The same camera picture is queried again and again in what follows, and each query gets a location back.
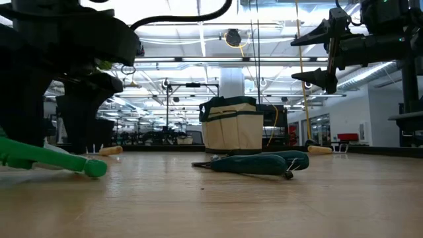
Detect right arm's black gripper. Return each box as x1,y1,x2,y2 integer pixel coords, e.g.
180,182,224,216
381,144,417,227
290,6,411,95

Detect left arm's black gripper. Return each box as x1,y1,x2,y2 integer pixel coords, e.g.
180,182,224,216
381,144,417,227
0,0,141,155

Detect green spray bottle white nozzle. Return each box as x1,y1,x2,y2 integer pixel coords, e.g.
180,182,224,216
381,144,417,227
0,136,108,179

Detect hand cultivator wooden handle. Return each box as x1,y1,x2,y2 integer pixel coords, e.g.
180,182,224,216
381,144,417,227
85,143,124,157

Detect hand fork wooden handle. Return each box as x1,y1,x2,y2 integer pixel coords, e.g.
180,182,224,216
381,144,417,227
307,142,350,155

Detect beige green gardening bag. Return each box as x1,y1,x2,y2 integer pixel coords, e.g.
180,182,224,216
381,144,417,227
198,95,264,155

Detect black cabinet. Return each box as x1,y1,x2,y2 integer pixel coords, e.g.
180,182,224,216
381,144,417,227
256,104,289,147

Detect red box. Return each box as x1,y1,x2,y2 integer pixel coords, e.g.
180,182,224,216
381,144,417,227
336,133,360,142

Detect white pillar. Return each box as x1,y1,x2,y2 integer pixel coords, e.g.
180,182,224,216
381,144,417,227
219,67,246,99

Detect yellow hanging cable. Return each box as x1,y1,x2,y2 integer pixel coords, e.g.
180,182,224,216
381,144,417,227
294,0,318,147

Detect black hanging cable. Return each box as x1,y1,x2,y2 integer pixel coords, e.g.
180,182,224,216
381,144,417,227
249,0,262,104

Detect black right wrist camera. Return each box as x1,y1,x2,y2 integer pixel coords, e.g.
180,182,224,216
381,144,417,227
360,0,411,34

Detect black ceiling cord reel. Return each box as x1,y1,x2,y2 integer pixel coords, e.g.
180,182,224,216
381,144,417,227
225,28,243,48

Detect black aluminium table frame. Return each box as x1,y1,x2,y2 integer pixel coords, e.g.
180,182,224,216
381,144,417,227
42,144,423,159

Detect black background rig frame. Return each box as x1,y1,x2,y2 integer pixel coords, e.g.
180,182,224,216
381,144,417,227
165,82,221,134

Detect pruning shears green handles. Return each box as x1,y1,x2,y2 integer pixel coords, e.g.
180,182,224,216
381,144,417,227
191,150,311,180

